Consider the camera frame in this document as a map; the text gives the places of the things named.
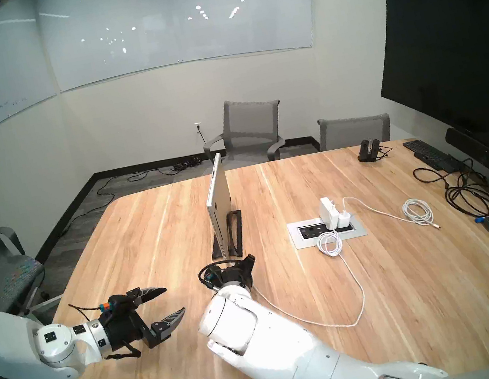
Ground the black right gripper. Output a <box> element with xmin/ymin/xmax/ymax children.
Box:
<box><xmin>217</xmin><ymin>253</ymin><xmax>261</xmax><ymax>292</ymax></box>

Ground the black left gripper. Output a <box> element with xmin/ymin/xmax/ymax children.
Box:
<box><xmin>96</xmin><ymin>281</ymin><xmax>192</xmax><ymax>357</ymax></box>

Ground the white MagSafe charging cable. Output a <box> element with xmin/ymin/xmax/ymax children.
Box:
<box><xmin>236</xmin><ymin>226</ymin><xmax>371</xmax><ymax>344</ymax></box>

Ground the silver MacBook laptop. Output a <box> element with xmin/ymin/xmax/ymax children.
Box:
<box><xmin>197</xmin><ymin>151</ymin><xmax>243</xmax><ymax>263</ymax></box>

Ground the black controller charging dock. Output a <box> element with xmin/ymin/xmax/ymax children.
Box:
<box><xmin>354</xmin><ymin>136</ymin><xmax>384</xmax><ymax>165</ymax></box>

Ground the black vertical laptop stand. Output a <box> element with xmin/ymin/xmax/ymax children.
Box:
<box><xmin>205</xmin><ymin>209</ymin><xmax>249</xmax><ymax>262</ymax></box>

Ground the silver table power outlet box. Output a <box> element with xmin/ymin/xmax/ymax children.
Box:
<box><xmin>286</xmin><ymin>209</ymin><xmax>369</xmax><ymax>251</ymax></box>

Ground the large white power adapter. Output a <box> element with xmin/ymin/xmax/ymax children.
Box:
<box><xmin>316</xmin><ymin>196</ymin><xmax>342</xmax><ymax>231</ymax></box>

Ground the black keyboard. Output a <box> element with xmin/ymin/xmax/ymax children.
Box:
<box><xmin>403</xmin><ymin>133</ymin><xmax>462</xmax><ymax>179</ymax></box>

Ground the wide glass whiteboard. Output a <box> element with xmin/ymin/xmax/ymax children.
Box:
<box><xmin>34</xmin><ymin>0</ymin><xmax>325</xmax><ymax>94</ymax></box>

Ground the black soundbar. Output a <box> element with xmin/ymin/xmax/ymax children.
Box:
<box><xmin>444</xmin><ymin>121</ymin><xmax>489</xmax><ymax>206</ymax></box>

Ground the large black TV screen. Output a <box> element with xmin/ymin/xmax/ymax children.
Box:
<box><xmin>364</xmin><ymin>0</ymin><xmax>489</xmax><ymax>193</ymax></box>

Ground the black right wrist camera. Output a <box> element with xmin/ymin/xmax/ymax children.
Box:
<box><xmin>196</xmin><ymin>258</ymin><xmax>239</xmax><ymax>291</ymax></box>

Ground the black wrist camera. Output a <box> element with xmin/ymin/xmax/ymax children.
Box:
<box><xmin>196</xmin><ymin>258</ymin><xmax>239</xmax><ymax>291</ymax></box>
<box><xmin>68</xmin><ymin>292</ymin><xmax>144</xmax><ymax>369</ymax></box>

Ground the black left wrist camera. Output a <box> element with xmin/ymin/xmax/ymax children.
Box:
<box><xmin>68</xmin><ymin>292</ymin><xmax>144</xmax><ymax>369</ymax></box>

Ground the black floor cable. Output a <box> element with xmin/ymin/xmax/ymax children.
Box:
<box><xmin>50</xmin><ymin>155</ymin><xmax>211</xmax><ymax>238</ymax></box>

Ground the white coiled USB cable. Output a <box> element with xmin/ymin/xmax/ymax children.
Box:
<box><xmin>341</xmin><ymin>182</ymin><xmax>441</xmax><ymax>245</ymax></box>

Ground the black cable tangle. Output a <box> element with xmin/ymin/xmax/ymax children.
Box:
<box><xmin>412</xmin><ymin>153</ymin><xmax>489</xmax><ymax>228</ymax></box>

